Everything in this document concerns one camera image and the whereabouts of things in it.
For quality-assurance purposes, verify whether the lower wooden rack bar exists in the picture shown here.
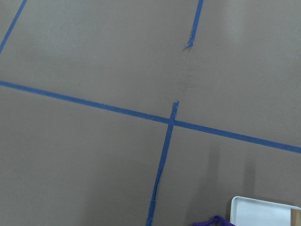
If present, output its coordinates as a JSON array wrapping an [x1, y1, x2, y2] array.
[[290, 209, 301, 226]]

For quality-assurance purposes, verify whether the white rack base tray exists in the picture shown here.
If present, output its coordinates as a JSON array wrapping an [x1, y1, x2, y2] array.
[[230, 196, 300, 226]]

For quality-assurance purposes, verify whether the purple towel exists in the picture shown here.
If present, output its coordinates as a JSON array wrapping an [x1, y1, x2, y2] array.
[[192, 215, 235, 226]]

